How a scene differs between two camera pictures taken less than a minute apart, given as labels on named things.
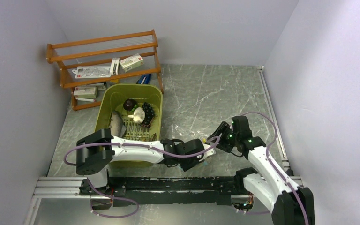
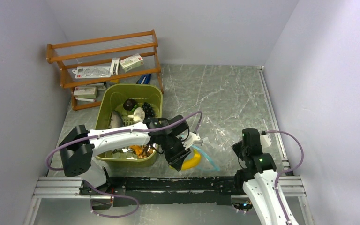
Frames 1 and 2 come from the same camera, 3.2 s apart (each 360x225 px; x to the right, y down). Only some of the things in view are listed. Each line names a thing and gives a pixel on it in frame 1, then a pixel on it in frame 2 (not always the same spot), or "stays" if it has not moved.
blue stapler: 144,79 stays
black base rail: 144,191 stays
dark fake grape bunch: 149,113 stays
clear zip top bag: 203,139 -> 197,158
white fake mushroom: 138,115 stays
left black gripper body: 186,163 -> 173,146
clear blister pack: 90,71 stays
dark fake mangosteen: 130,104 stays
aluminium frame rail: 60,187 stays
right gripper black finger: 222,132 -> 237,148
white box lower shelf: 85,92 stays
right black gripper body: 232,137 -> 244,152
